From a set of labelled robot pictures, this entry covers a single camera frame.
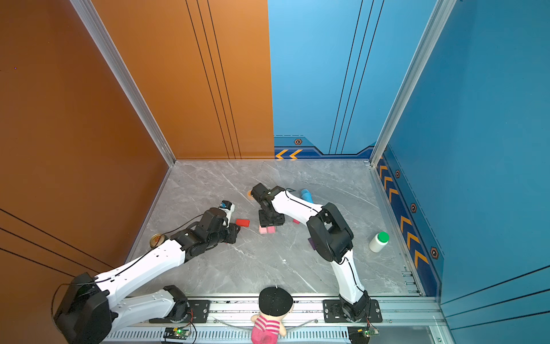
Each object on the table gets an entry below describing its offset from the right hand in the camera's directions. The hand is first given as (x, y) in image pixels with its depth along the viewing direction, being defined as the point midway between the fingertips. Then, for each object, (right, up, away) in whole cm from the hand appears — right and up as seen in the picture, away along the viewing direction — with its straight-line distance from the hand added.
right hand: (266, 224), depth 92 cm
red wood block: (-11, 0, +4) cm, 12 cm away
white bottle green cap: (+44, -4, -12) cm, 45 cm away
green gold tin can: (-40, -3, -13) cm, 43 cm away
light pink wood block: (-1, -2, -3) cm, 4 cm away
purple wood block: (+19, -6, -3) cm, 20 cm away
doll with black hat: (+4, -20, -24) cm, 32 cm away
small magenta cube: (+13, +1, +3) cm, 13 cm away
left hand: (-10, +1, -9) cm, 14 cm away
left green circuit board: (-29, -32, -22) cm, 48 cm away
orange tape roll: (-10, +13, +13) cm, 21 cm away
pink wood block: (+2, -2, -1) cm, 3 cm away
